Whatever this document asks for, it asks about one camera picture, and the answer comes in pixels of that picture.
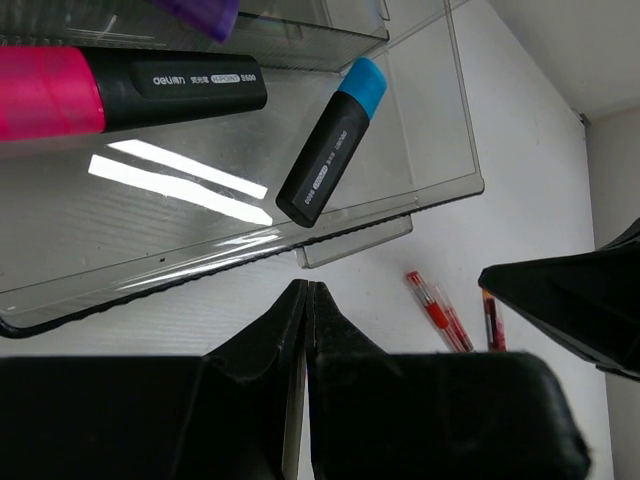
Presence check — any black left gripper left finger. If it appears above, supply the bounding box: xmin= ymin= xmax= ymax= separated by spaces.
xmin=1 ymin=280 xmax=306 ymax=479

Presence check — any pink cap highlighter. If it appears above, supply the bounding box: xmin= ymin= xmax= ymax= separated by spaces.
xmin=1 ymin=46 xmax=268 ymax=142

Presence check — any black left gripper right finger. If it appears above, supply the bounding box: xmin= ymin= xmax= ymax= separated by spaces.
xmin=306 ymin=283 xmax=591 ymax=479

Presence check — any blue cap highlighter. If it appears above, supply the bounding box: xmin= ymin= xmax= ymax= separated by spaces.
xmin=276 ymin=58 xmax=387 ymax=228

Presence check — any dark red gel pen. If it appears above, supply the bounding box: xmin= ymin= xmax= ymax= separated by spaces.
xmin=482 ymin=289 xmax=507 ymax=352

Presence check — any clear plastic organizer box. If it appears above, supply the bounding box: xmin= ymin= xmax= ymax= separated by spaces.
xmin=1 ymin=1 xmax=484 ymax=338

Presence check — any purple cap highlighter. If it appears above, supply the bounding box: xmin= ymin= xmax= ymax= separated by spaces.
xmin=152 ymin=0 xmax=240 ymax=43

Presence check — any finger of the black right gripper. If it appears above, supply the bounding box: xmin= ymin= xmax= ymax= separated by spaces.
xmin=479 ymin=221 xmax=639 ymax=380

